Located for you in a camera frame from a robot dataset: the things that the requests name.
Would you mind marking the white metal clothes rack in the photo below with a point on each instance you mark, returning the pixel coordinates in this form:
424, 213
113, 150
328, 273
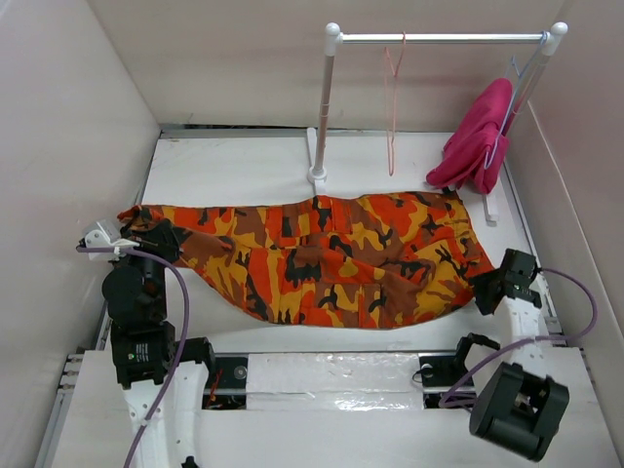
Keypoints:
334, 37

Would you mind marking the pink wire hanger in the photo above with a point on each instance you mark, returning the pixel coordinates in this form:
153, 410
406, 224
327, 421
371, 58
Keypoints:
391, 90

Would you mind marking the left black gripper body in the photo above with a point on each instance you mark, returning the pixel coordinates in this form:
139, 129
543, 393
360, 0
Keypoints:
157, 272

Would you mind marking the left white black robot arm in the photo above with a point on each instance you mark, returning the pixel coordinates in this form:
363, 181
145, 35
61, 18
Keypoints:
162, 371

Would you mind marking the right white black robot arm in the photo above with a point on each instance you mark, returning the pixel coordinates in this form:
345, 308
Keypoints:
518, 406

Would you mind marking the magenta pink garment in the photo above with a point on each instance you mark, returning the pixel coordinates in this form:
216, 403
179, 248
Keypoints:
476, 151

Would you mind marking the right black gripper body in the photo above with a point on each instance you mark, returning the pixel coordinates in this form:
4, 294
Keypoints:
482, 283

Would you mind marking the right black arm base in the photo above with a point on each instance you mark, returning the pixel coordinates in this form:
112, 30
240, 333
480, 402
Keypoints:
439, 370

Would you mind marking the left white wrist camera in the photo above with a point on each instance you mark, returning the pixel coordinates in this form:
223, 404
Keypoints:
100, 237

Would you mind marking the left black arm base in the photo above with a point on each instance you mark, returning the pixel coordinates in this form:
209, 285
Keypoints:
226, 388

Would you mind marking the light blue wire hanger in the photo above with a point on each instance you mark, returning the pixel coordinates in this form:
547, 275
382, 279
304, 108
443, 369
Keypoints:
520, 75

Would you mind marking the silver taped white panel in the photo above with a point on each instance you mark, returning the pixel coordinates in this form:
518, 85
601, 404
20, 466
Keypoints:
333, 381

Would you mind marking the orange camouflage trousers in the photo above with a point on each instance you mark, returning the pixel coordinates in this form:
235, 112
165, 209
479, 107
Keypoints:
377, 262

